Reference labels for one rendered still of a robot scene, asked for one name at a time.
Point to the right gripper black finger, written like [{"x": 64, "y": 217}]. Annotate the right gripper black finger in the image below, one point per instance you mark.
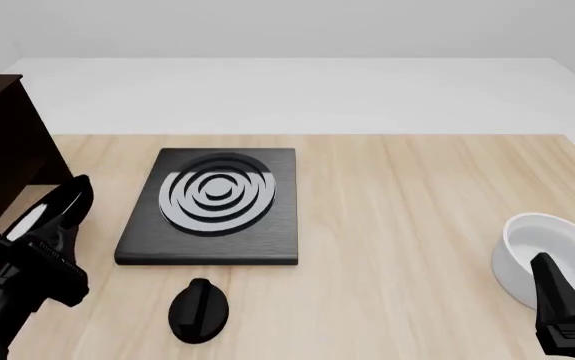
[{"x": 559, "y": 292}]

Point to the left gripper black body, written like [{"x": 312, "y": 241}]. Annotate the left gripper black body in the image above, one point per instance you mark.
[{"x": 54, "y": 277}]

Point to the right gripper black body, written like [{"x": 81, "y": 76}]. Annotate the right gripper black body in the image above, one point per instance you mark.
[{"x": 574, "y": 337}]

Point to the dark brown wooden cabinet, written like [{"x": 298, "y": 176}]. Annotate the dark brown wooden cabinet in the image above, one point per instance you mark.
[{"x": 2, "y": 142}]

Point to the white round bowl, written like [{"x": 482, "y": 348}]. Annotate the white round bowl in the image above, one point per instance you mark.
[{"x": 517, "y": 258}]

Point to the round black stove knob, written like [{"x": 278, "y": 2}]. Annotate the round black stove knob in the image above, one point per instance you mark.
[{"x": 198, "y": 311}]

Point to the flat black stove plate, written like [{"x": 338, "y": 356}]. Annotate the flat black stove plate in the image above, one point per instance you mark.
[{"x": 217, "y": 232}]

